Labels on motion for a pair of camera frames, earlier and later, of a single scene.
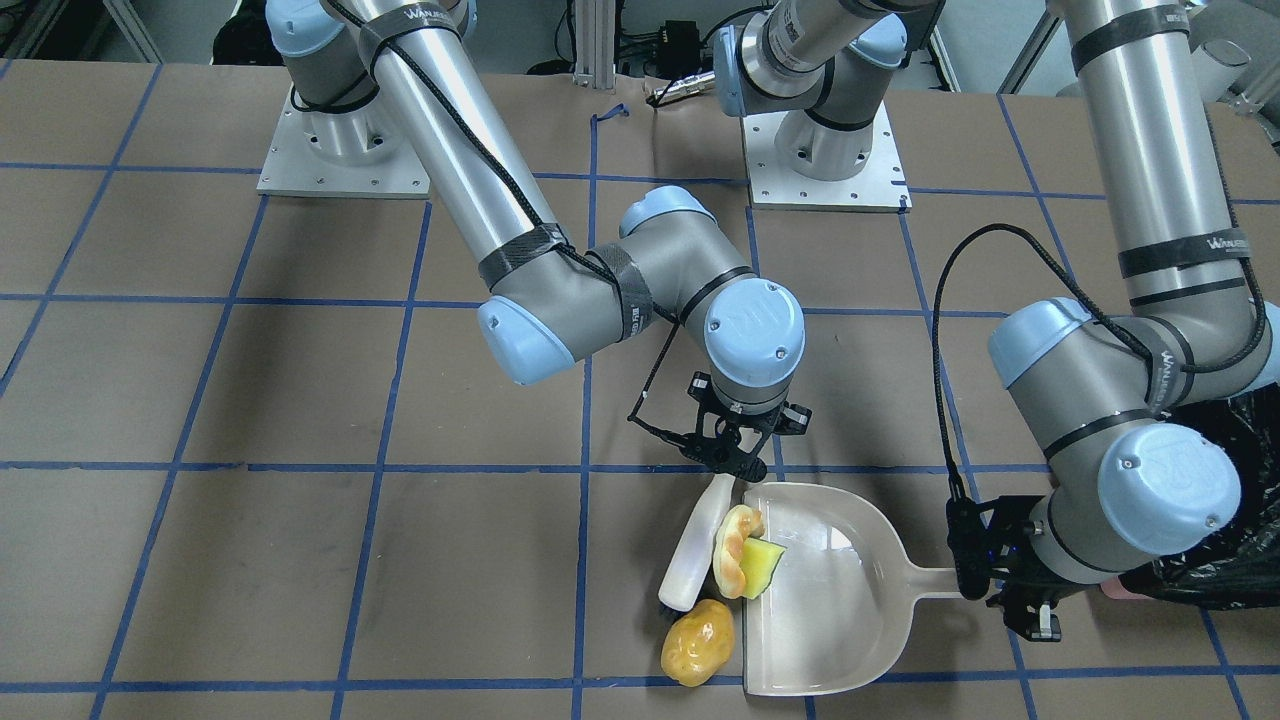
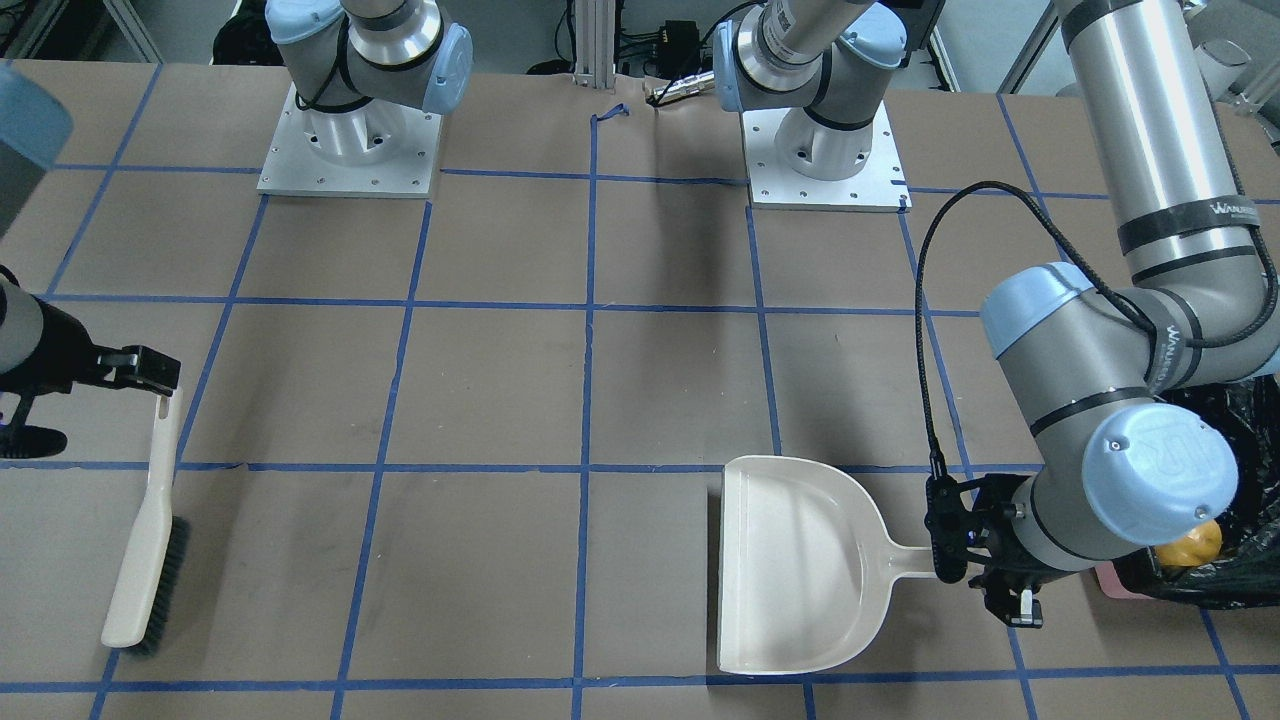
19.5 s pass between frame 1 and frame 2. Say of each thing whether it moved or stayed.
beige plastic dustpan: moved
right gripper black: moved
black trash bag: stayed
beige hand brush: moved
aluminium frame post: stayed
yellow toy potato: moved
